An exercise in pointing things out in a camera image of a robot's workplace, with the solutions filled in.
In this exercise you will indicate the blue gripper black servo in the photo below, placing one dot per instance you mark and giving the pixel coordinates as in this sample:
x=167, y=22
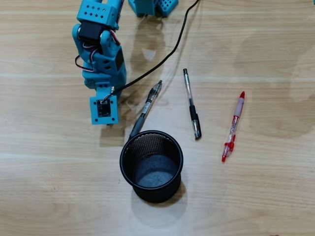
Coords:
x=90, y=84

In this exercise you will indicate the clear pen grey grip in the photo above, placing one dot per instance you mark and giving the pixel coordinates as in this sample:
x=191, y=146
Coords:
x=139, y=124

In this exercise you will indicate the slim clear pen black cap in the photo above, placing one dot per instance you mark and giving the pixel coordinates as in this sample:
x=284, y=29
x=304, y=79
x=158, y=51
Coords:
x=193, y=113

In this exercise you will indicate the red clear pen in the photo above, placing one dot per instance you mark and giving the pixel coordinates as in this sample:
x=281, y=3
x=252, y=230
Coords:
x=238, y=109

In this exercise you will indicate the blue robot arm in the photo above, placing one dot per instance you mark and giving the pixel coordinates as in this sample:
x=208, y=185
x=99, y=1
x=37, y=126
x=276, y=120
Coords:
x=96, y=11

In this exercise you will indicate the black mesh pen holder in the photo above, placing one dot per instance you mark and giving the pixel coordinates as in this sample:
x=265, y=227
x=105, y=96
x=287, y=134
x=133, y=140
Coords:
x=160, y=196

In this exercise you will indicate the blue wrist camera module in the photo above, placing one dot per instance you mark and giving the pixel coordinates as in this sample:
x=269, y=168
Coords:
x=94, y=115

